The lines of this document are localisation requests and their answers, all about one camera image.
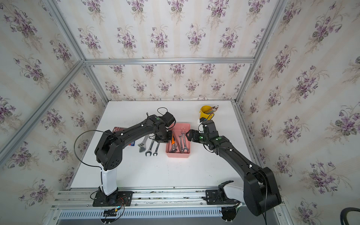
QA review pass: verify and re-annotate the red card package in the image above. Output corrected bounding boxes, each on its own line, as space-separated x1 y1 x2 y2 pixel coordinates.
112 127 125 133

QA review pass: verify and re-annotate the colored pencils bunch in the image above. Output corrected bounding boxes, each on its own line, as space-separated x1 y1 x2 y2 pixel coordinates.
204 105 219 114

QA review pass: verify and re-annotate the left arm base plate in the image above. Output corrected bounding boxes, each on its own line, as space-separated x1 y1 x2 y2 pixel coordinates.
90 189 134 207

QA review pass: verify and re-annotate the yellow pencil cup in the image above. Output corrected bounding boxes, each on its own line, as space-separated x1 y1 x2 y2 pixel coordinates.
199 106 214 122

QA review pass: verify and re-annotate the pink plastic storage box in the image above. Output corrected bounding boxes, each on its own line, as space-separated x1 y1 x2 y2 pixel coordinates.
166 123 191 158

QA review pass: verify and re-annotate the small circuit board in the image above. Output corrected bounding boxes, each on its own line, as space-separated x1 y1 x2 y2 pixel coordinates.
103 209 118 217

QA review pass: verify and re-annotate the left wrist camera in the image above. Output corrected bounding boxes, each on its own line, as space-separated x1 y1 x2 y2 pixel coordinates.
161 112 176 128

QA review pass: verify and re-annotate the black chair edge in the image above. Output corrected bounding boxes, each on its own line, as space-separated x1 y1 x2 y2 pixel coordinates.
339 207 360 225

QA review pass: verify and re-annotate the large combination wrench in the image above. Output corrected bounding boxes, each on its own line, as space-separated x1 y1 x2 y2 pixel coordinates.
145 140 155 157

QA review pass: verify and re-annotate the silver end wrench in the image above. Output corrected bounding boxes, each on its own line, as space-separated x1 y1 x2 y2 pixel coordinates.
178 135 183 153

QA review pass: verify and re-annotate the medium end wrench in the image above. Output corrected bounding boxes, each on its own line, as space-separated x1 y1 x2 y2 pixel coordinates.
181 130 188 153

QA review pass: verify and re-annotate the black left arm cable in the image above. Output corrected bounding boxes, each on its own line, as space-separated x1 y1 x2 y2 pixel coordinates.
73 129 113 171

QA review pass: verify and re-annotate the large forged steel wrench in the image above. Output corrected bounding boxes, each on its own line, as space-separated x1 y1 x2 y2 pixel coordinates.
138 135 149 152

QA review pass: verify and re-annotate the small combination wrench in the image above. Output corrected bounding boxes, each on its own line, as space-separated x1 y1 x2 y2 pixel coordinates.
153 143 160 156

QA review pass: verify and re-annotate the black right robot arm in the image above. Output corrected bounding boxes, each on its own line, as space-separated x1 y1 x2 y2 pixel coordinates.
185 120 282 216

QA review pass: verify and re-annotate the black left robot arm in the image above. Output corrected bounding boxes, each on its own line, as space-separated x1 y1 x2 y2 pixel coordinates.
94 112 176 196

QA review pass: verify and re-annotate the aluminium rail frame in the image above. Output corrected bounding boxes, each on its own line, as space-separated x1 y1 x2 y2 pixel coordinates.
42 187 294 225

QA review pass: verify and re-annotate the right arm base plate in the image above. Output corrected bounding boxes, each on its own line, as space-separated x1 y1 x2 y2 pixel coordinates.
205 189 239 205

